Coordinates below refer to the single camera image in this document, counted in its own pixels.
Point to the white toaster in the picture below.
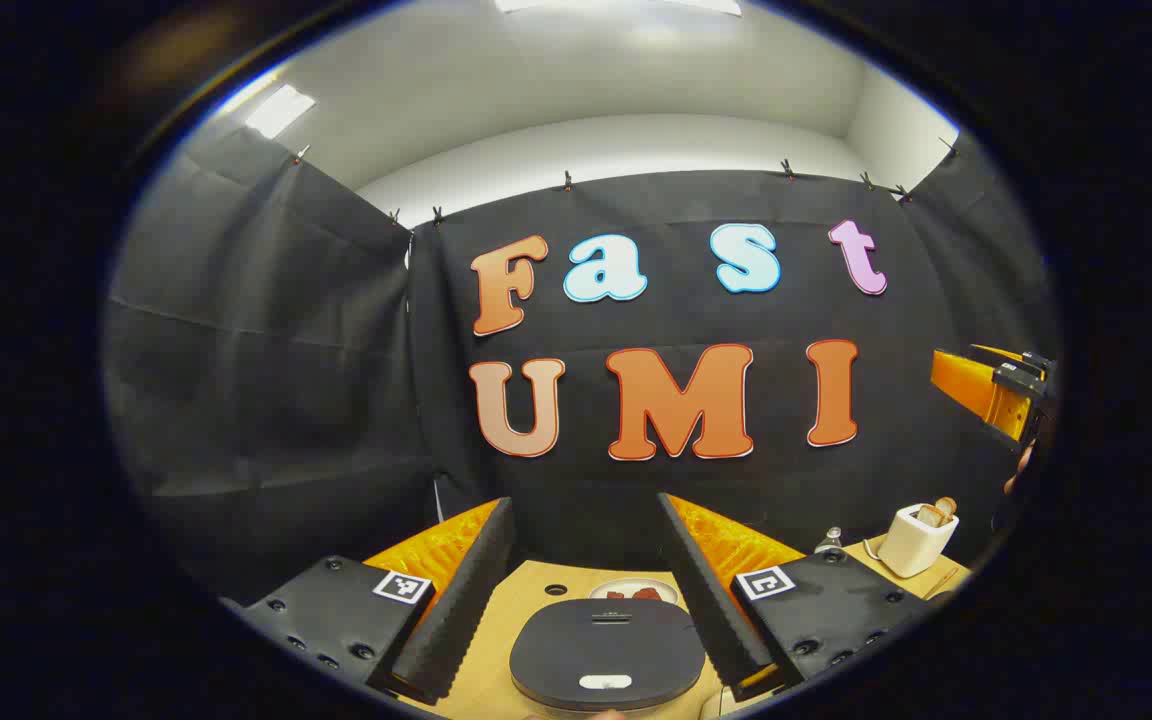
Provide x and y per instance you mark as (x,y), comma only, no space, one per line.
(911,548)

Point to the ceiling light panel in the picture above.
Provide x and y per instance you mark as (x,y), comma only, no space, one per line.
(279,110)
(616,5)

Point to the green label clear bottle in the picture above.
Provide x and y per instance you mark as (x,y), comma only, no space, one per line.
(829,541)

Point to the toast bread slice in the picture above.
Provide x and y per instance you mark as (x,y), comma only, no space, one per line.
(930,515)
(947,506)

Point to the black backdrop cloth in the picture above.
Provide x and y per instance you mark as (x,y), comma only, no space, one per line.
(316,380)

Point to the round white plate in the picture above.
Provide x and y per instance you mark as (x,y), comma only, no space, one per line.
(604,591)

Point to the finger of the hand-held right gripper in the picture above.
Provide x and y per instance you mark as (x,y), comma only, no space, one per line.
(976,390)

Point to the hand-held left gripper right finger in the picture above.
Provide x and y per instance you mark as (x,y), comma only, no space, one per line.
(711,610)

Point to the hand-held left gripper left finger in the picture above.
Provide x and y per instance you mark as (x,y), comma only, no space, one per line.
(466,610)

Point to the black and silver rice cooker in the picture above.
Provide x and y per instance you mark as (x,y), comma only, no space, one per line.
(606,645)

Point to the clear plastic container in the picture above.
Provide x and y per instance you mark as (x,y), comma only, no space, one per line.
(716,703)

